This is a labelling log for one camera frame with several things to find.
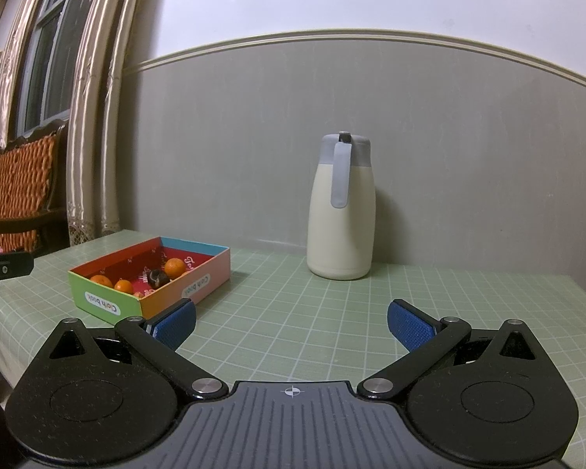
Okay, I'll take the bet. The orange wicker wooden sofa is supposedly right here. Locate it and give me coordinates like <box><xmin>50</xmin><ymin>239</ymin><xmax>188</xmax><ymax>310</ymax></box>
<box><xmin>0</xmin><ymin>122</ymin><xmax>70</xmax><ymax>260</ymax></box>

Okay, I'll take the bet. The window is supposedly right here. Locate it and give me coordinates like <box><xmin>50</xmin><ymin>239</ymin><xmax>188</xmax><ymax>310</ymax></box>
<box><xmin>17</xmin><ymin>0</ymin><xmax>105</xmax><ymax>138</ymax></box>

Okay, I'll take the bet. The green grid table mat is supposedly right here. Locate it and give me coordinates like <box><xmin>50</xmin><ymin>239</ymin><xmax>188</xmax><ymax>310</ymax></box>
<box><xmin>0</xmin><ymin>227</ymin><xmax>586</xmax><ymax>469</ymax></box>

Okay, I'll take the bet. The colourful cardboard box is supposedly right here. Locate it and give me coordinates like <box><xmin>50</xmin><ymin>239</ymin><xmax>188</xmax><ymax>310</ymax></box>
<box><xmin>68</xmin><ymin>236</ymin><xmax>232</xmax><ymax>326</ymax></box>

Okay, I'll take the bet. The beige satin curtain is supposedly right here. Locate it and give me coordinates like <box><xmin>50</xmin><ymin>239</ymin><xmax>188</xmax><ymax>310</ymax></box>
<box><xmin>66</xmin><ymin>0</ymin><xmax>150</xmax><ymax>246</ymax></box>
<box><xmin>0</xmin><ymin>0</ymin><xmax>57</xmax><ymax>153</ymax></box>

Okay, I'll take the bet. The cream thermos jug grey lid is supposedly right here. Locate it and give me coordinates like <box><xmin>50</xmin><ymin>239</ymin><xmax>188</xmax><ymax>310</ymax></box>
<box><xmin>307</xmin><ymin>131</ymin><xmax>376</xmax><ymax>281</ymax></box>

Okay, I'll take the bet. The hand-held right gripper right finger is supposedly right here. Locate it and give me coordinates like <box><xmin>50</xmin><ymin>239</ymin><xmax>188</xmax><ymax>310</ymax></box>
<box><xmin>356</xmin><ymin>298</ymin><xmax>542</xmax><ymax>399</ymax></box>

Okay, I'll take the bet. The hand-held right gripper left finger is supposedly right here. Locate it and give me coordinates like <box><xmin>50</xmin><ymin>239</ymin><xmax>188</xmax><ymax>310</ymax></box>
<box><xmin>49</xmin><ymin>298</ymin><xmax>228</xmax><ymax>399</ymax></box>

